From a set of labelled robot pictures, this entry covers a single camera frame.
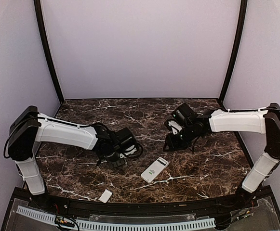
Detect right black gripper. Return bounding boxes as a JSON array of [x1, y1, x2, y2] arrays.
[[163, 123, 197, 152]]

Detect white remote control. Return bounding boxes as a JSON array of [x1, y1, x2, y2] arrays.
[[140, 157, 169, 183]]

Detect white battery cover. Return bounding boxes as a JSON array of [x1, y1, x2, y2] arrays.
[[98, 189, 112, 203]]

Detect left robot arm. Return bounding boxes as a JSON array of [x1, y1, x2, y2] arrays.
[[3, 105, 143, 210]]

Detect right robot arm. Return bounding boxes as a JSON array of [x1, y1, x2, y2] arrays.
[[163, 103, 280, 209]]

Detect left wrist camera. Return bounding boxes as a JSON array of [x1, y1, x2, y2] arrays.
[[120, 143, 143, 159]]

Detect black front rail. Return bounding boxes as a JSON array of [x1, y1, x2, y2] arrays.
[[43, 192, 239, 217]]

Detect white slotted cable duct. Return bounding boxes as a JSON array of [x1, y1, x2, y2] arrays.
[[16, 205, 215, 231]]

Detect right black frame post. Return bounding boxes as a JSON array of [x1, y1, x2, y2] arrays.
[[218, 0, 248, 105]]

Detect black frame post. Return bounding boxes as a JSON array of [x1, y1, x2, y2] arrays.
[[218, 0, 248, 105], [33, 0, 65, 104]]

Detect left black frame post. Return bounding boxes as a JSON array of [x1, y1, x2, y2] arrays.
[[33, 0, 65, 104]]

